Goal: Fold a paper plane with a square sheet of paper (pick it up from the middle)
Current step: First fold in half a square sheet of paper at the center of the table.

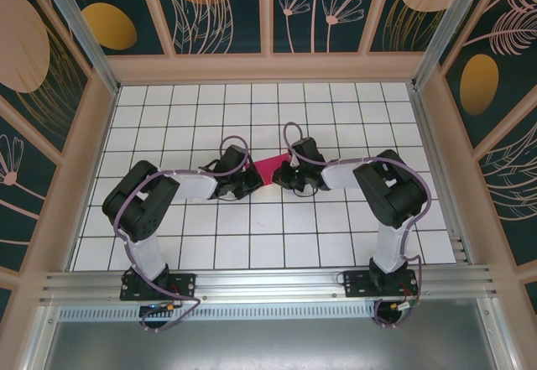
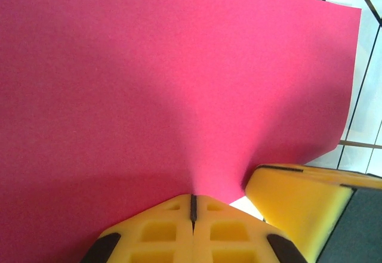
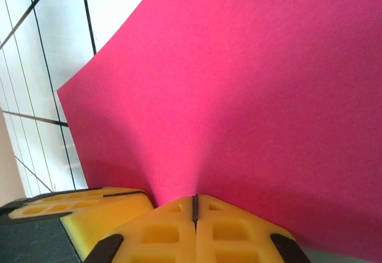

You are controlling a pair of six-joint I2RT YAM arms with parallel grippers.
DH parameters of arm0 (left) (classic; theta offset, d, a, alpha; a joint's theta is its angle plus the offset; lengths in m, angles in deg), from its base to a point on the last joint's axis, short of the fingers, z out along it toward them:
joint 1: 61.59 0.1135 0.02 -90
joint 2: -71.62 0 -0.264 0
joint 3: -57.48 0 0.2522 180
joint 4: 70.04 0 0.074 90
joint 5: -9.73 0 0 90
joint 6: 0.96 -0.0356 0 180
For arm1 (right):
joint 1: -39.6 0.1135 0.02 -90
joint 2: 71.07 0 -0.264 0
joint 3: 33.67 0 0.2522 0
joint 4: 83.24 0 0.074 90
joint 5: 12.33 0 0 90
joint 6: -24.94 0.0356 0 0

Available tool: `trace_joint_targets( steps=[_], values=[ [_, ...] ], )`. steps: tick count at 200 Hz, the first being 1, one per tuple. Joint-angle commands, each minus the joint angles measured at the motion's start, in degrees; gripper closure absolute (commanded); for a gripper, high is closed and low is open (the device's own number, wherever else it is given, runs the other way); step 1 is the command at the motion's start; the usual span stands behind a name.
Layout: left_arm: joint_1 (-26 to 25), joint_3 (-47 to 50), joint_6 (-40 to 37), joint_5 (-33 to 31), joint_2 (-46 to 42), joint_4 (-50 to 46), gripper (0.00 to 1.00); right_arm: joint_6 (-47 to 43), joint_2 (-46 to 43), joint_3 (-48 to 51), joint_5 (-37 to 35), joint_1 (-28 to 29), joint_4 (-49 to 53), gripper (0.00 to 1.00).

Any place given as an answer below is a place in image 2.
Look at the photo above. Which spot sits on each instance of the pink cloth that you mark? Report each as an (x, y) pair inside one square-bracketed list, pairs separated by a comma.
[(149, 81)]

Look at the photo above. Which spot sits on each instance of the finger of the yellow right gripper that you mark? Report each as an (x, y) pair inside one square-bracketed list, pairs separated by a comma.
[(358, 181), (298, 203)]

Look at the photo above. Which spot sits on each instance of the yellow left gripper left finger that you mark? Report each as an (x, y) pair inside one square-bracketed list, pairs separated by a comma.
[(131, 225)]

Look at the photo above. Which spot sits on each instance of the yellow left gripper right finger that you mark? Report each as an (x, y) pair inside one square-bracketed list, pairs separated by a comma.
[(203, 218)]

